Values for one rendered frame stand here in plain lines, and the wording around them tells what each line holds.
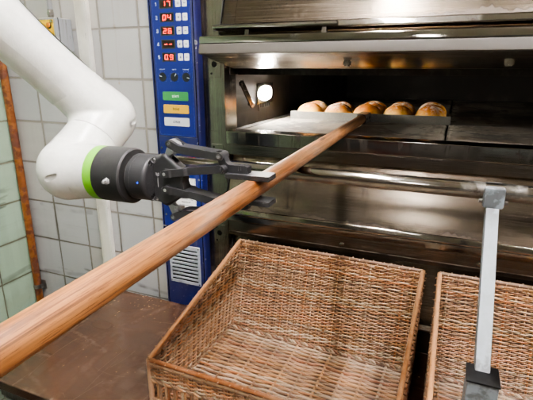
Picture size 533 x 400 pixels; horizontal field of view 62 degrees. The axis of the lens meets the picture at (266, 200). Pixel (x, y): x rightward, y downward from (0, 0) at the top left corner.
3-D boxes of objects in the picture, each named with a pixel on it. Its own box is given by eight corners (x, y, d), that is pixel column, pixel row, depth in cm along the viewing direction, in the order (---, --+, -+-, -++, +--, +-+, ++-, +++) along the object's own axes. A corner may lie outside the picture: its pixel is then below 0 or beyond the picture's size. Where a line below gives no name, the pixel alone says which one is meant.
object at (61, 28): (52, 52, 149) (48, 20, 147) (75, 51, 146) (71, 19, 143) (34, 51, 143) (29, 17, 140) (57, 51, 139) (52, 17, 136)
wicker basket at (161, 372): (239, 313, 147) (238, 236, 139) (418, 356, 125) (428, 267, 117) (145, 415, 104) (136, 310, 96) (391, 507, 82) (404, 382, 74)
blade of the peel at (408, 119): (450, 125, 145) (451, 117, 144) (290, 118, 164) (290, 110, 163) (450, 113, 177) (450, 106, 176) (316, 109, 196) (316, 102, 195)
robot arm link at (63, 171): (48, 209, 81) (8, 169, 73) (83, 158, 88) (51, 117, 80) (109, 217, 76) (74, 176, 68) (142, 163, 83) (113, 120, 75)
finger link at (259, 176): (233, 174, 68) (233, 169, 68) (276, 177, 66) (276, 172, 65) (224, 178, 65) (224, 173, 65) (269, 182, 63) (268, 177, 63)
